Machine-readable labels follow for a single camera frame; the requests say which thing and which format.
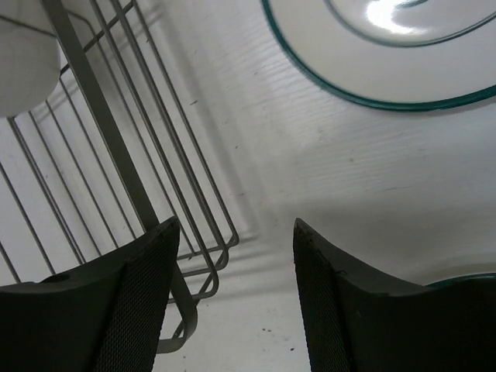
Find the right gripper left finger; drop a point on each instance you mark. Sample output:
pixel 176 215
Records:
pixel 105 315

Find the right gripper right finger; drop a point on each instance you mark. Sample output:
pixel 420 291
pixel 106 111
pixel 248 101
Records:
pixel 358 318

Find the red patterned plate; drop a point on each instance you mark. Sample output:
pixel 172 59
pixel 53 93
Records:
pixel 30 57
pixel 455 280

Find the black patterned white plate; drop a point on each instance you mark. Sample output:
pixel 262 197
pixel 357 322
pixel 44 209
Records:
pixel 403 56

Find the wire dish rack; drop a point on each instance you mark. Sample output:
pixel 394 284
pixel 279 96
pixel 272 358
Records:
pixel 109 155

